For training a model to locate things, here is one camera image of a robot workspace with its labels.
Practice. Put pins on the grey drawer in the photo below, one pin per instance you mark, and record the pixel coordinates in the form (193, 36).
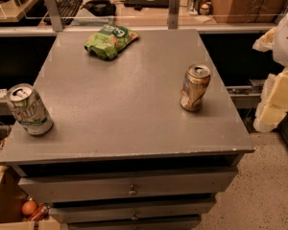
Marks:
(177, 206)
(127, 184)
(186, 222)

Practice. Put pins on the right metal post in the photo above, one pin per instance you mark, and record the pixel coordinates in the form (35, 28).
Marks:
(173, 14)

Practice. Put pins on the orange round fruit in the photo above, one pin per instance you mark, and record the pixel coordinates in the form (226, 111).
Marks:
(29, 207)

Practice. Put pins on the top grey drawer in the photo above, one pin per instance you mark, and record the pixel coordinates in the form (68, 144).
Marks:
(127, 184)

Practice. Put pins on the grey drawer cabinet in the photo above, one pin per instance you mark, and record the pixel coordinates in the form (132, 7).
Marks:
(124, 115)

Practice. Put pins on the green white soda can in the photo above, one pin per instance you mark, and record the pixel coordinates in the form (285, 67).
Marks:
(28, 109)

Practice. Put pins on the left metal post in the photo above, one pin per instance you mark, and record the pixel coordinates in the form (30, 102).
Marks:
(54, 15)

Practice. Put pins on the orange soda can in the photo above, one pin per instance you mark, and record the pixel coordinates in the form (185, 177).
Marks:
(195, 82)

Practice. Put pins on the metal rail bracket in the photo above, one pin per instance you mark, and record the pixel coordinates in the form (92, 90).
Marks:
(246, 96)

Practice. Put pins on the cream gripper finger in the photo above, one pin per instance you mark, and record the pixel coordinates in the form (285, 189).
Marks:
(273, 106)

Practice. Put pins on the cardboard box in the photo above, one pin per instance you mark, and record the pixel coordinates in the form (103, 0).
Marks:
(11, 199)

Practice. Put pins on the bottom grey drawer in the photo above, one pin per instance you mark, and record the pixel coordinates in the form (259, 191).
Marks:
(186, 222)

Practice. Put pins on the small jars cluster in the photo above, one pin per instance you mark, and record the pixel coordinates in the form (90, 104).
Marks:
(199, 7)

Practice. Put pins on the middle grey drawer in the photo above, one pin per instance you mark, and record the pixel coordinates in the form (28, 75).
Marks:
(177, 206)

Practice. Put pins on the orange red bottle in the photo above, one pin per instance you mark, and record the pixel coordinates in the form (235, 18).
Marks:
(40, 213)

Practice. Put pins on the metal post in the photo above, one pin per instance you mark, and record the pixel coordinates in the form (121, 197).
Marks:
(54, 15)
(173, 14)

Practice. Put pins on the black laptop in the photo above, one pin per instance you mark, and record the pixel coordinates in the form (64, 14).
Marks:
(147, 3)

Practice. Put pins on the black keyboard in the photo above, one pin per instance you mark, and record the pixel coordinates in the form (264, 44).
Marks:
(68, 10)

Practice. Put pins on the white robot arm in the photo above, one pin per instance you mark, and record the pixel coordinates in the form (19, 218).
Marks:
(275, 40)

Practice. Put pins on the green rice chip bag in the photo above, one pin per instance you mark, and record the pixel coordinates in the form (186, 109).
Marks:
(110, 40)

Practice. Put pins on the black headphones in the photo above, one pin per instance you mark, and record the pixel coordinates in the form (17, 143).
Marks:
(100, 7)

